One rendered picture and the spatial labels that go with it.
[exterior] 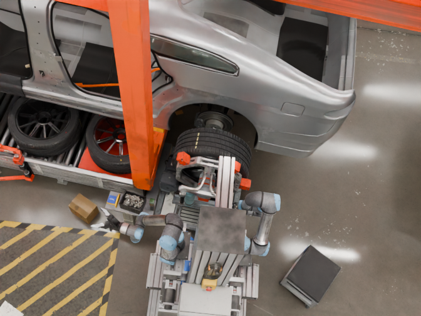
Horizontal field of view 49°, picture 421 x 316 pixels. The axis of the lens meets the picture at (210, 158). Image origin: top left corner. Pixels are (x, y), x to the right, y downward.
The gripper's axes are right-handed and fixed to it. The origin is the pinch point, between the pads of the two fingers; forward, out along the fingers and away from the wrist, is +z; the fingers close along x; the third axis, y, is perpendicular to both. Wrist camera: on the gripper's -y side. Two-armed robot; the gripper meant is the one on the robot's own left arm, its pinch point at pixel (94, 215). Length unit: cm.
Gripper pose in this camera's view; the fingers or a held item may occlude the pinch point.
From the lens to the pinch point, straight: 333.5
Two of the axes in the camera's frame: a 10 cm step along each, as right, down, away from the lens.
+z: -9.4, -3.3, 0.7
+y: -1.4, 5.6, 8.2
